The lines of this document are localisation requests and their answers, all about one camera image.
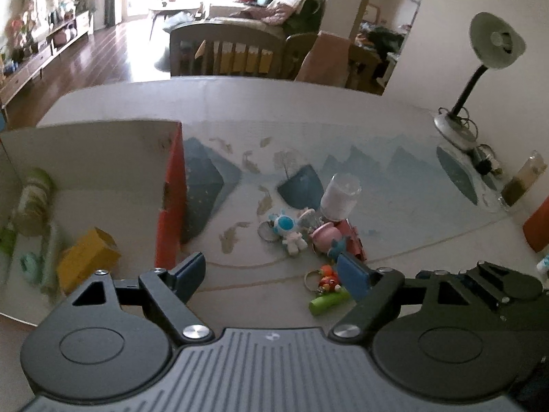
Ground clear plastic jar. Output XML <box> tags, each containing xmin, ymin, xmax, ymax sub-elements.
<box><xmin>321</xmin><ymin>174</ymin><xmax>362</xmax><ymax>224</ymax></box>

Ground small yellow box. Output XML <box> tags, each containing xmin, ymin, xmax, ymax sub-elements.
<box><xmin>57</xmin><ymin>227</ymin><xmax>121</xmax><ymax>295</ymax></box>

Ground orange figure keychain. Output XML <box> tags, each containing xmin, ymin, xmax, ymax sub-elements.
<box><xmin>305</xmin><ymin>266</ymin><xmax>344</xmax><ymax>295</ymax></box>

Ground pale blanket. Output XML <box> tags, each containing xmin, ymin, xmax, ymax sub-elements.
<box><xmin>261</xmin><ymin>0</ymin><xmax>327</xmax><ymax>31</ymax></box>

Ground beige towel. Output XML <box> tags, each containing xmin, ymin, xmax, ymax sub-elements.
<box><xmin>296</xmin><ymin>30</ymin><xmax>354</xmax><ymax>89</ymax></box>

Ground orange bottle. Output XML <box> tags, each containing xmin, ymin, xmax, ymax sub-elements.
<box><xmin>522</xmin><ymin>195</ymin><xmax>549</xmax><ymax>253</ymax></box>

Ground oval coffee table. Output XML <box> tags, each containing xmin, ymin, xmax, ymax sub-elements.
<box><xmin>148</xmin><ymin>0</ymin><xmax>202</xmax><ymax>31</ymax></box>

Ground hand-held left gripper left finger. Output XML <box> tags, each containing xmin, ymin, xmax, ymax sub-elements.
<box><xmin>51</xmin><ymin>252</ymin><xmax>215</xmax><ymax>346</ymax></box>

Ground pink artificial flowers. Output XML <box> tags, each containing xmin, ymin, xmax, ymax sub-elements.
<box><xmin>6</xmin><ymin>17</ymin><xmax>35</xmax><ymax>58</ymax></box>

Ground bright green tube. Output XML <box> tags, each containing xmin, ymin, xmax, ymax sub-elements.
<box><xmin>309</xmin><ymin>287</ymin><xmax>350</xmax><ymax>315</ymax></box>

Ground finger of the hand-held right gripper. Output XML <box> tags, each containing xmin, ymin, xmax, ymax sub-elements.
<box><xmin>462</xmin><ymin>261</ymin><xmax>543</xmax><ymax>322</ymax></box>

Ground pink and blue whale toy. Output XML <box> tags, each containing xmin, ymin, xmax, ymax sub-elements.
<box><xmin>311</xmin><ymin>222</ymin><xmax>344</xmax><ymax>262</ymax></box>

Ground long wooden tv cabinet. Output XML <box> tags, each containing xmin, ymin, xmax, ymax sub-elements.
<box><xmin>0</xmin><ymin>11</ymin><xmax>95</xmax><ymax>108</ymax></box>

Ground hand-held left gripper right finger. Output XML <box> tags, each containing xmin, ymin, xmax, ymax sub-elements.
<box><xmin>329</xmin><ymin>252</ymin><xmax>500</xmax><ymax>346</ymax></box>

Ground clear round charm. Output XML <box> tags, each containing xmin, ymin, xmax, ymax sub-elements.
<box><xmin>298</xmin><ymin>207</ymin><xmax>322</xmax><ymax>229</ymax></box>

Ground white desk lamp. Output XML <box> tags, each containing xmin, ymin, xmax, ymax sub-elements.
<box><xmin>433</xmin><ymin>11</ymin><xmax>527</xmax><ymax>151</ymax></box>

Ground small red toy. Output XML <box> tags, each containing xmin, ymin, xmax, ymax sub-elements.
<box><xmin>339</xmin><ymin>219</ymin><xmax>369</xmax><ymax>262</ymax></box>

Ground red and white cardboard box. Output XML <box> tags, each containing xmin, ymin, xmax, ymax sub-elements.
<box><xmin>0</xmin><ymin>119</ymin><xmax>189</xmax><ymax>327</ymax></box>

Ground dark wooden slatted chair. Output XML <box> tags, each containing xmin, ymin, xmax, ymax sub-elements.
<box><xmin>169</xmin><ymin>21</ymin><xmax>288</xmax><ymax>80</ymax></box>

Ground tall glass tube vase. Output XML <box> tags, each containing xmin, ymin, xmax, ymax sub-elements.
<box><xmin>500</xmin><ymin>150</ymin><xmax>545</xmax><ymax>211</ymax></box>

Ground black power adapter with cable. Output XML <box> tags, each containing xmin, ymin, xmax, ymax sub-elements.
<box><xmin>472</xmin><ymin>144</ymin><xmax>502</xmax><ymax>176</ymax></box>

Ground white blue astronaut keychain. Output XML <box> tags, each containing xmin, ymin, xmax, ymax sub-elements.
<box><xmin>257</xmin><ymin>210</ymin><xmax>308</xmax><ymax>258</ymax></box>

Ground beige sofa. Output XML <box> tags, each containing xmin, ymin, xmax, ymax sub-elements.
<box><xmin>206</xmin><ymin>0</ymin><xmax>329</xmax><ymax>39</ymax></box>

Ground blue mountain print table mat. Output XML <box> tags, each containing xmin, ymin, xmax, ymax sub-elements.
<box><xmin>180</xmin><ymin>131</ymin><xmax>522</xmax><ymax>293</ymax></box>

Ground green-lid glass jar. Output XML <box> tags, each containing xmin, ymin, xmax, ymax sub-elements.
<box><xmin>11</xmin><ymin>167</ymin><xmax>56</xmax><ymax>237</ymax></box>

